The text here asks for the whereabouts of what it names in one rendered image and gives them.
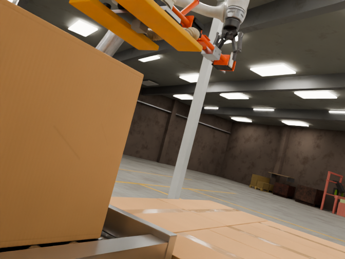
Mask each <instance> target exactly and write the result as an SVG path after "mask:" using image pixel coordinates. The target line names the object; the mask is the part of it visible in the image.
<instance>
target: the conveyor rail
mask: <svg viewBox="0 0 345 259"><path fill-rule="evenodd" d="M168 243H169V242H167V241H165V240H162V239H160V238H158V237H156V236H154V235H152V234H148V235H139V236H131V237H122V238H113V239H105V240H97V241H91V242H83V243H75V244H66V245H58V246H49V247H41V248H32V249H24V250H15V251H7V252H0V259H165V255H166V251H167V247H168Z"/></svg>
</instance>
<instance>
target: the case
mask: <svg viewBox="0 0 345 259"><path fill-rule="evenodd" d="M143 77H144V75H143V74H142V73H140V72H138V71H136V70H134V69H133V68H131V67H129V66H127V65H125V64H123V63H122V62H120V61H118V60H116V59H114V58H112V57H111V56H109V55H107V54H105V53H103V52H101V51H100V50H98V49H96V48H94V47H92V46H90V45H89V44H87V43H85V42H83V41H81V40H79V39H78V38H76V37H74V36H72V35H70V34H69V33H67V32H65V31H63V30H62V29H60V28H58V27H56V26H54V25H52V24H51V23H49V22H47V21H45V20H43V19H41V18H40V17H38V16H36V15H34V14H32V13H30V12H29V11H27V10H25V9H23V8H21V7H19V6H18V5H16V4H14V3H12V2H10V1H8V0H0V248H7V247H17V246H27V245H37V244H47V243H58V242H68V241H79V240H85V239H95V238H100V237H101V233H102V229H103V225H104V221H105V218H106V214H107V210H108V207H109V203H110V199H111V195H112V192H113V188H114V184H115V181H116V177H117V174H118V170H119V166H120V163H121V159H122V155H123V151H124V147H125V144H126V140H127V136H128V132H129V129H130V125H131V121H132V118H133V114H134V111H135V107H136V103H137V99H138V96H139V92H140V88H141V85H142V81H143Z"/></svg>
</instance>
